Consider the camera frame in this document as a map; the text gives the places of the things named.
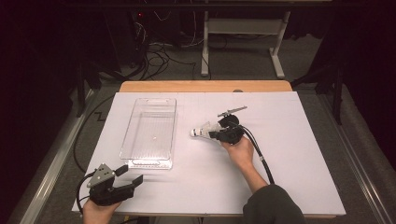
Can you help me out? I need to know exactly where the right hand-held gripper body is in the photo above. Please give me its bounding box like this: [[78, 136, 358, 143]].
[[217, 105, 248, 146]]

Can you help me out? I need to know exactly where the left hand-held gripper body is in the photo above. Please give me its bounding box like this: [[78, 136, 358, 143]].
[[88, 162, 136, 207]]

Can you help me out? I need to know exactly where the person's right hand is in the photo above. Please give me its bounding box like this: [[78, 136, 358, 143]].
[[220, 136, 255, 171]]

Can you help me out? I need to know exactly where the person's left hand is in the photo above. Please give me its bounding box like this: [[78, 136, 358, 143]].
[[82, 199, 121, 224]]

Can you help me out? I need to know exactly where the wooden table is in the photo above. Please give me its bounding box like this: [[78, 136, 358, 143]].
[[119, 79, 337, 219]]

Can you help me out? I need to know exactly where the clear plastic bin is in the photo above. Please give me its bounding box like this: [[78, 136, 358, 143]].
[[119, 97, 177, 171]]

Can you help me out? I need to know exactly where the white table sheet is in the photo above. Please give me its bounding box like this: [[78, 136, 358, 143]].
[[72, 91, 347, 217]]

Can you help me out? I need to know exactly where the black metal stand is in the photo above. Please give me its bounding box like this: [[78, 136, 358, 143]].
[[290, 63, 345, 126], [76, 60, 125, 119]]

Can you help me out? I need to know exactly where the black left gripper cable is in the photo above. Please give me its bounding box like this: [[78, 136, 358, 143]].
[[76, 170, 96, 216]]

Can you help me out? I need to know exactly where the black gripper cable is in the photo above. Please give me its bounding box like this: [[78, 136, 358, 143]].
[[76, 170, 96, 216], [237, 124, 276, 185]]

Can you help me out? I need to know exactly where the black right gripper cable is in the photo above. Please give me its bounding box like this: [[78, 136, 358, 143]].
[[237, 124, 276, 185]]

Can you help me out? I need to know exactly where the black floor cable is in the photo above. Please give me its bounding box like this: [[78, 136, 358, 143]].
[[73, 92, 117, 174]]

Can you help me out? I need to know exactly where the aluminium floor rail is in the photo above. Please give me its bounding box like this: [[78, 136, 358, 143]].
[[317, 92, 396, 224], [18, 88, 96, 224]]

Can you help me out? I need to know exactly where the bundle of floor cables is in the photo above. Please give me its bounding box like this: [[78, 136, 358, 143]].
[[132, 10, 200, 82]]

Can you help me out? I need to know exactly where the white metal desk frame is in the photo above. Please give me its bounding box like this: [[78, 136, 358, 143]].
[[200, 10, 292, 80]]

